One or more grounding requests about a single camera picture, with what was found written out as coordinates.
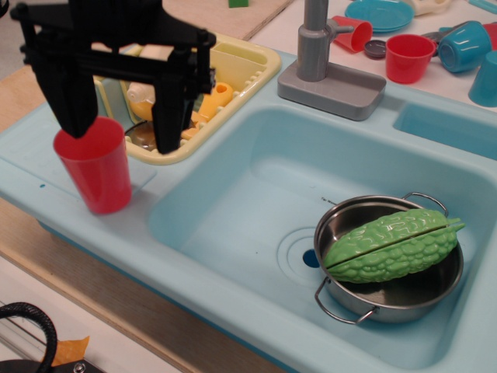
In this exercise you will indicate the yellow plastic spatula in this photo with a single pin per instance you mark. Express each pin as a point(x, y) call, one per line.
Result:
point(219, 97)

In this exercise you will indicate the dark grey round lid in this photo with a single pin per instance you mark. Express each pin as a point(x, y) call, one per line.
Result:
point(375, 49)

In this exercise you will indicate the green block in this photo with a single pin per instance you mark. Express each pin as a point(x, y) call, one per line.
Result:
point(233, 4)

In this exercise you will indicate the glass pot lid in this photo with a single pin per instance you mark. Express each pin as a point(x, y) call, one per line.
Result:
point(142, 134)

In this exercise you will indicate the teal cup lying sideways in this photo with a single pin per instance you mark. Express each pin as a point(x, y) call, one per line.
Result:
point(464, 48)

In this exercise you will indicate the red cup upright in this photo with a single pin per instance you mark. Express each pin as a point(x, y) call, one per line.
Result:
point(408, 57)

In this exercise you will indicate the green bitter gourd toy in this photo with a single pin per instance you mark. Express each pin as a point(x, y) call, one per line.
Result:
point(393, 246)

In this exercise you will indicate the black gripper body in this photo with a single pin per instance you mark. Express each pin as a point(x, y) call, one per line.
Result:
point(85, 37)

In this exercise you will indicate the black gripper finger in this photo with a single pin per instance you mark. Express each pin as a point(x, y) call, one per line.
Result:
point(171, 113)
point(69, 92)

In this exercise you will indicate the red cup lying sideways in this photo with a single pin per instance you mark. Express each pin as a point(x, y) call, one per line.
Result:
point(355, 40)

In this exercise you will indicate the light blue toy sink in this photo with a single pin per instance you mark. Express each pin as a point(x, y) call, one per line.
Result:
point(224, 232)

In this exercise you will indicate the grey toy faucet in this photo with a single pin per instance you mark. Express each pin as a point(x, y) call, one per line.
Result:
point(314, 81)

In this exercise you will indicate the teal plate stack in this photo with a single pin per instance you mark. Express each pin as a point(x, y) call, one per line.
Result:
point(384, 16)

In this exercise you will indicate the cream plastic bottle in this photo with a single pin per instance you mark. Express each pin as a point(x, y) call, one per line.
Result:
point(141, 92)

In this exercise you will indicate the yellow dish drying rack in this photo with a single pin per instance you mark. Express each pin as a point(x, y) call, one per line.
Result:
point(244, 66)

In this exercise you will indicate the steel pot with handles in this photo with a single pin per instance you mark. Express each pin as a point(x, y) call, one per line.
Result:
point(404, 299)

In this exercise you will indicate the red plastic cup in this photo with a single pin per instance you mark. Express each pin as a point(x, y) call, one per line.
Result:
point(97, 164)

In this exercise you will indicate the teal cup at edge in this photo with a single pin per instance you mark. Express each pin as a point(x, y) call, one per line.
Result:
point(483, 90)

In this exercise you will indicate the cream plastic toy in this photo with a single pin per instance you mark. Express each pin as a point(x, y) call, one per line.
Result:
point(424, 7)

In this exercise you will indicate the orange tape piece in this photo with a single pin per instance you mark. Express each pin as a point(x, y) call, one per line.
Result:
point(69, 351)

